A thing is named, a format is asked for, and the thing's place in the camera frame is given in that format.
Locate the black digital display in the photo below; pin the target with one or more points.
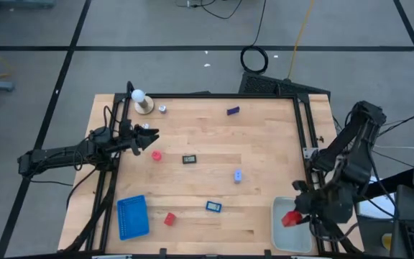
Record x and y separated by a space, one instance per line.
189 159

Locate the small red charger block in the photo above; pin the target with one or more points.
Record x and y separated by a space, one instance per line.
170 219

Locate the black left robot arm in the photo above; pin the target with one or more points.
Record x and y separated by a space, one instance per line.
56 154

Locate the black clamp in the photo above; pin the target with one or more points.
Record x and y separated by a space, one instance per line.
267 254
162 253

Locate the silver metal bar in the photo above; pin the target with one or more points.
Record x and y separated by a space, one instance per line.
111 257
311 257

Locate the small red cylinder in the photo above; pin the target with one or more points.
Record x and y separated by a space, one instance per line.
156 155

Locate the white bulb lamp wooden base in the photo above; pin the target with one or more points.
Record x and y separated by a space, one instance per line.
143 104

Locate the silver metal bracket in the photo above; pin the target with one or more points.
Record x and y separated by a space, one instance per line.
309 153

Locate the black perforated panel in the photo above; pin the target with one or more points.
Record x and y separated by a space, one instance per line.
264 84

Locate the yellow round object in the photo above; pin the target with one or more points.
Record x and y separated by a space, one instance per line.
387 241

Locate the large red charger block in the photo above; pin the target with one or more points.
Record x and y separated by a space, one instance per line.
291 219

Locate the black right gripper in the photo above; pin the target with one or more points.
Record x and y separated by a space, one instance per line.
325 205

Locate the dark blue rectangular gadget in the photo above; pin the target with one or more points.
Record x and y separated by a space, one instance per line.
233 111

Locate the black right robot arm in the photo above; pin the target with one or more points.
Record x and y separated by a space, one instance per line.
358 144

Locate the black table beam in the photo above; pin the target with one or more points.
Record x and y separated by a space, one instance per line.
390 181

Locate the lavender charger block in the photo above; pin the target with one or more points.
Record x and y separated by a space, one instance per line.
238 176

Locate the black aluminium frame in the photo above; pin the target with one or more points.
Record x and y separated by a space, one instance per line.
207 96

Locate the blue plastic basket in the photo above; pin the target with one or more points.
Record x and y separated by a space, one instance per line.
132 217

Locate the grey plastic tray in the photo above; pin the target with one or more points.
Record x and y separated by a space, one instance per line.
289 241

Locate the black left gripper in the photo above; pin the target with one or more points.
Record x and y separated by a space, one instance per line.
129 136

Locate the blue framed digital display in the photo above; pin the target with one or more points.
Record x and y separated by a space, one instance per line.
213 206

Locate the small silver cylinder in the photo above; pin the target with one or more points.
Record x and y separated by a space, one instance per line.
145 126
162 109

